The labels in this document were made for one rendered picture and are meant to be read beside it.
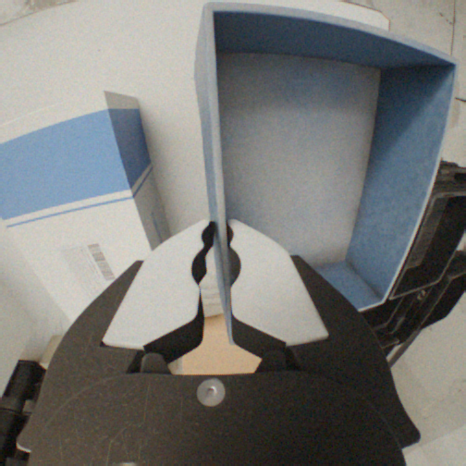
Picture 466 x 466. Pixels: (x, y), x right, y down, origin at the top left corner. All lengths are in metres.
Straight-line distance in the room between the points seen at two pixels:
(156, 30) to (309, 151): 0.18
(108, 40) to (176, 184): 0.16
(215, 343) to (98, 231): 0.25
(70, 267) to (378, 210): 0.28
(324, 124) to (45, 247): 0.25
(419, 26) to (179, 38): 1.40
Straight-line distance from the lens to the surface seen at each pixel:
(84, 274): 0.22
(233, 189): 0.17
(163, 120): 0.24
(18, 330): 0.47
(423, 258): 1.11
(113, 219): 0.18
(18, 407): 0.60
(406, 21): 1.48
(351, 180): 0.22
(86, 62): 0.27
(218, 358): 0.35
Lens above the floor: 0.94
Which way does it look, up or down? 58 degrees down
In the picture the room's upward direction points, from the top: 161 degrees clockwise
